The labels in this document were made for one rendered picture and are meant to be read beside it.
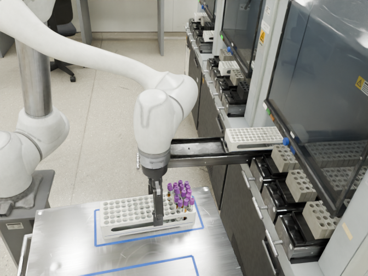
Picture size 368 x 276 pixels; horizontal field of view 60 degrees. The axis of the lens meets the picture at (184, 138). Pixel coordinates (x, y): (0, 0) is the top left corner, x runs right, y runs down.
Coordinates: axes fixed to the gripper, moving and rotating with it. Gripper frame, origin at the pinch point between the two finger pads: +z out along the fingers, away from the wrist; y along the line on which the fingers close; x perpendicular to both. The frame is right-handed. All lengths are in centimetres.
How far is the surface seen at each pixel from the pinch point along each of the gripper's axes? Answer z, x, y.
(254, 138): 1, 47, -30
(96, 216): 5.3, -19.0, -4.3
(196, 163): 10.0, 22.0, -28.6
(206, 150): 7.2, 27.3, -32.7
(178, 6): 44, 91, -380
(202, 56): 14, 58, -146
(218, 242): 5.4, 17.6, 13.1
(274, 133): 2, 58, -32
